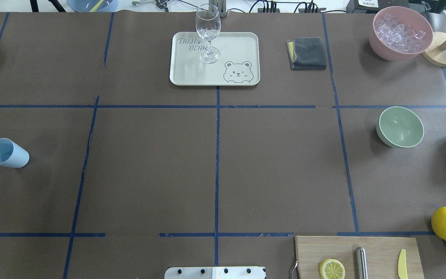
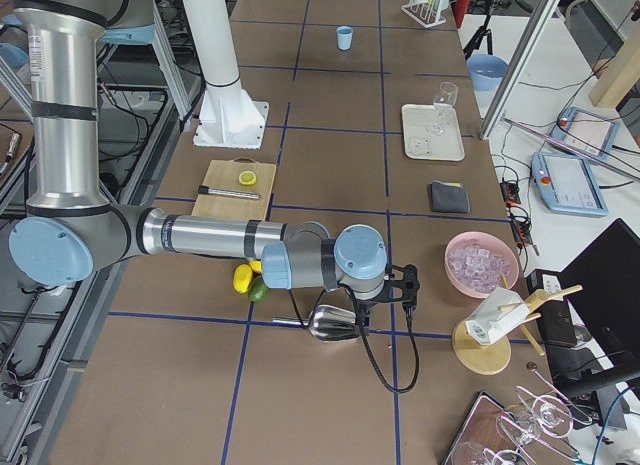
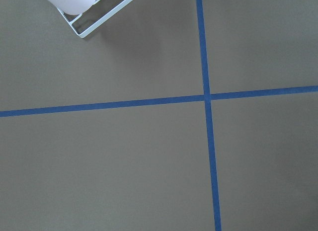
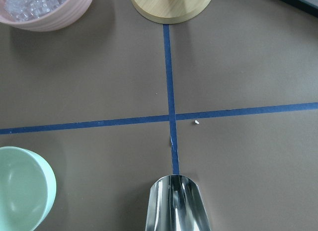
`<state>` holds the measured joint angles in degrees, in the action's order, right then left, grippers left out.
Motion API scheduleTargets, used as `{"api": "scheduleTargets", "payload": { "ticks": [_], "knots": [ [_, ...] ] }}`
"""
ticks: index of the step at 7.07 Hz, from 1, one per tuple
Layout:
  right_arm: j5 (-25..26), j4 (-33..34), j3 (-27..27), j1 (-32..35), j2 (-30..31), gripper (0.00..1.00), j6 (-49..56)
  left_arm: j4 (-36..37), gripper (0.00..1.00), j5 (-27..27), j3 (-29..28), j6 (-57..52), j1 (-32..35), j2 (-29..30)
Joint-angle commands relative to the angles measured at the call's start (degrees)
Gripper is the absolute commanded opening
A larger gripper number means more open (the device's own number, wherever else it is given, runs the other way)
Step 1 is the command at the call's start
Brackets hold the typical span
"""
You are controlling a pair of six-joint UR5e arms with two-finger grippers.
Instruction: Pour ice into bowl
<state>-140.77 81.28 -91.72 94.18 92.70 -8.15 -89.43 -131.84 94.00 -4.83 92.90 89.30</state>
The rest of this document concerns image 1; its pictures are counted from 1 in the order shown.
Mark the green bowl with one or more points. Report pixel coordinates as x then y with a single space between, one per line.
399 127

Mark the light blue plastic cup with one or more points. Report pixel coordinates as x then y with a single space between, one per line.
12 155

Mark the blue bowl at back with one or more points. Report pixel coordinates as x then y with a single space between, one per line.
87 5

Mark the pink bowl of ice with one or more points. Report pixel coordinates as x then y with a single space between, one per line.
400 33

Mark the cream bear tray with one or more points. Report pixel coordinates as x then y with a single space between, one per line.
238 65

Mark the grey folded cloth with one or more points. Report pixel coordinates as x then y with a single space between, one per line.
306 53

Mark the clear wine glass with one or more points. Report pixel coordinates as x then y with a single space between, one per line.
208 27

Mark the lemon half slice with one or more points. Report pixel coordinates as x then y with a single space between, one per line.
331 268

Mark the wooden cutting board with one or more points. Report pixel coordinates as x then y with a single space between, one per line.
382 255

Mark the yellow plastic knife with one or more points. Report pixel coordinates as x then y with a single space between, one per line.
402 264

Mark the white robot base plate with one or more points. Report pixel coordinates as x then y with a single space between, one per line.
231 272

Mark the metal cylinder handle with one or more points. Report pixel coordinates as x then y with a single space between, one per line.
361 258

